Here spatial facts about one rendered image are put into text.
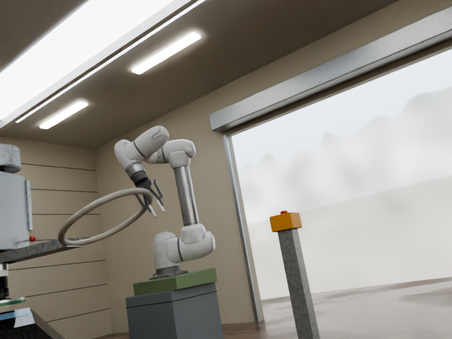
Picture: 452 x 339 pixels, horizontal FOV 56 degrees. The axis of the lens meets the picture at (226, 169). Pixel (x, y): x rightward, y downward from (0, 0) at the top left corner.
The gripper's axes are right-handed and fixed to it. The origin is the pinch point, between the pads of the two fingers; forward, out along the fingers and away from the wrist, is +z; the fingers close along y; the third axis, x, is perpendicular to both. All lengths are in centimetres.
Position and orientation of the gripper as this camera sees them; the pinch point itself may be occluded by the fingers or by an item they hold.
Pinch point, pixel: (157, 209)
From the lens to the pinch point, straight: 213.3
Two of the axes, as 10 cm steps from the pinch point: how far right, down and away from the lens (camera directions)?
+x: -0.7, -3.1, -9.5
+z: 5.2, 8.0, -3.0
